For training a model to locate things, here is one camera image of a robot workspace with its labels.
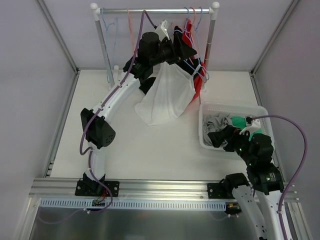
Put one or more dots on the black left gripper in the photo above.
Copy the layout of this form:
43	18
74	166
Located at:
173	47

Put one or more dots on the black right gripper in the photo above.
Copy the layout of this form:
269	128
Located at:
229	138

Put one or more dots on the grey tank top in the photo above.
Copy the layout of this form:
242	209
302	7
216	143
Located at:
214	123

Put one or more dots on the green tank top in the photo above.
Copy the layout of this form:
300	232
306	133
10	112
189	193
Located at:
240	122

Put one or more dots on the white tank top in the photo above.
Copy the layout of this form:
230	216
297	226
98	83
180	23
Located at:
169	96

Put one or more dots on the light blue wire hanger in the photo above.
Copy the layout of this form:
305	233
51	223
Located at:
110	48

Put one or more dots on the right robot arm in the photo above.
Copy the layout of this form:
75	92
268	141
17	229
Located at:
259	192

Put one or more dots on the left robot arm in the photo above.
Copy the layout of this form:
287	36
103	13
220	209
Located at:
98	134

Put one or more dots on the black tank top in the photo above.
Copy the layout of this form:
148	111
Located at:
185	65

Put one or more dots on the red tank top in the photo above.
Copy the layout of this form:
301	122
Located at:
190	37

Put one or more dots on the white plastic basket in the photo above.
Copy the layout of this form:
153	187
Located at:
208	109

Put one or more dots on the white clothes rack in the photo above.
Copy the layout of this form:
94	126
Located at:
98	12

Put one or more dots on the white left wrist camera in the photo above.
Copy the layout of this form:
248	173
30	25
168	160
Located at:
162	30

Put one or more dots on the white slotted cable duct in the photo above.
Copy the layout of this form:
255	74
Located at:
127	204

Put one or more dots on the aluminium frame post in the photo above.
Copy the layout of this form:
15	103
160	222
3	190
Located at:
57	34

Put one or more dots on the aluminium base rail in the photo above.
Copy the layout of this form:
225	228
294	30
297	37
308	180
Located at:
150	190

